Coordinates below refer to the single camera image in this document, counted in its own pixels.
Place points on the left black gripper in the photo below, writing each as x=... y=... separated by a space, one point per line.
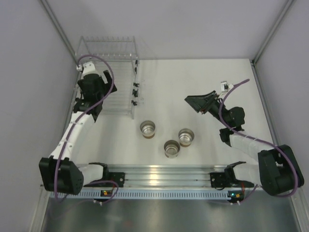
x=108 y=80

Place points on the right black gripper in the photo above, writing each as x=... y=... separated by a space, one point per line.
x=199 y=102

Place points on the steel cup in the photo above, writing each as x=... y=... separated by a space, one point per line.
x=171 y=149
x=186 y=137
x=147 y=129

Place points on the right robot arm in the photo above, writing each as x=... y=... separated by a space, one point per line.
x=276 y=170

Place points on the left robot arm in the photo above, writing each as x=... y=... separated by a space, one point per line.
x=60 y=172

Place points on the clear acrylic dish rack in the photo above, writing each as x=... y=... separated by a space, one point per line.
x=122 y=56

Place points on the steel cup front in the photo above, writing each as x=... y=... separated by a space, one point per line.
x=171 y=149

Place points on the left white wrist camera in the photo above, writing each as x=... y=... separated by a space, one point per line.
x=86 y=69

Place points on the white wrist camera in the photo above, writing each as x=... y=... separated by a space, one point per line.
x=225 y=86
x=86 y=69

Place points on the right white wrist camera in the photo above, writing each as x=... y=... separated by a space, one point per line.
x=225 y=86

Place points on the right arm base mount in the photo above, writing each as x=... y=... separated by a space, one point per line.
x=219 y=181

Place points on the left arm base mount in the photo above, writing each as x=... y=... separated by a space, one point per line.
x=117 y=177

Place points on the aluminium mounting rail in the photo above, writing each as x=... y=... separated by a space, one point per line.
x=163 y=176

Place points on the left aluminium frame post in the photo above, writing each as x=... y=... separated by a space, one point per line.
x=54 y=20

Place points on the aluminium frame post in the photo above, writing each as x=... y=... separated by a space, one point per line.
x=273 y=30
x=54 y=20

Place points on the white slotted cable duct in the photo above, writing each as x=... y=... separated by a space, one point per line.
x=161 y=194

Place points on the right aluminium frame post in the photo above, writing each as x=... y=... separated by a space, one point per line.
x=273 y=30

